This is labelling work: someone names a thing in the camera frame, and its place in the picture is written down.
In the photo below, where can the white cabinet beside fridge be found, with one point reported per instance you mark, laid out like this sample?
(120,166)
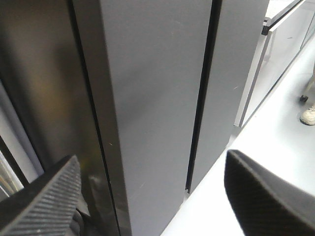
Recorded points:
(287,27)

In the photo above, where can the open white fridge door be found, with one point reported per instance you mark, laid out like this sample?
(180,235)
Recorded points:
(144,61)

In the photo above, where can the dark grey fridge body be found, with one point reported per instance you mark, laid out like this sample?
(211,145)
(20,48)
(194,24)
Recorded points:
(44,75)

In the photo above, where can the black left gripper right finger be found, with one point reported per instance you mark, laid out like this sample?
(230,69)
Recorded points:
(265,204)

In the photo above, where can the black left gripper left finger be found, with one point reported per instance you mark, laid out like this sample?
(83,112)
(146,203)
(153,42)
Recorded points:
(46,206)

